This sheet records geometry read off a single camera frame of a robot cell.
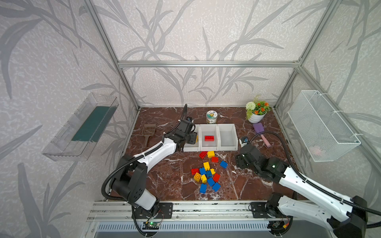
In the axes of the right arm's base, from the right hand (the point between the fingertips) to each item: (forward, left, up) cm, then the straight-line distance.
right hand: (240, 154), depth 79 cm
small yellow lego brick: (-9, +20, -10) cm, 24 cm away
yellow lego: (+6, +15, -12) cm, 20 cm away
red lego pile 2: (-8, +12, -14) cm, 20 cm away
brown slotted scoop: (+27, +59, -14) cm, 67 cm away
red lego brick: (+18, +15, -12) cm, 26 cm away
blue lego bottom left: (-13, +20, -13) cm, 28 cm away
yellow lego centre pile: (-2, +18, -12) cm, 22 cm away
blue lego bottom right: (-13, +13, -14) cm, 23 cm away
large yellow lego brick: (-8, +23, -12) cm, 27 cm away
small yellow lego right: (-4, +14, -14) cm, 20 cm away
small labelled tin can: (+32, +13, -7) cm, 36 cm away
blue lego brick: (0, +7, -14) cm, 16 cm away
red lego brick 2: (+4, +12, -14) cm, 19 cm away
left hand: (+14, +27, -2) cm, 30 cm away
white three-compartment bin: (+21, +4, -14) cm, 25 cm away
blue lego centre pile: (-5, +20, -12) cm, 24 cm away
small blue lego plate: (-6, +17, -13) cm, 22 cm away
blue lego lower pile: (-10, +16, -14) cm, 23 cm away
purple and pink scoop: (+27, -21, -13) cm, 37 cm away
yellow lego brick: (+8, +23, +2) cm, 25 cm away
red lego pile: (-5, +25, -12) cm, 28 cm away
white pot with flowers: (+33, -18, -3) cm, 38 cm away
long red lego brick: (+6, +20, -13) cm, 24 cm away
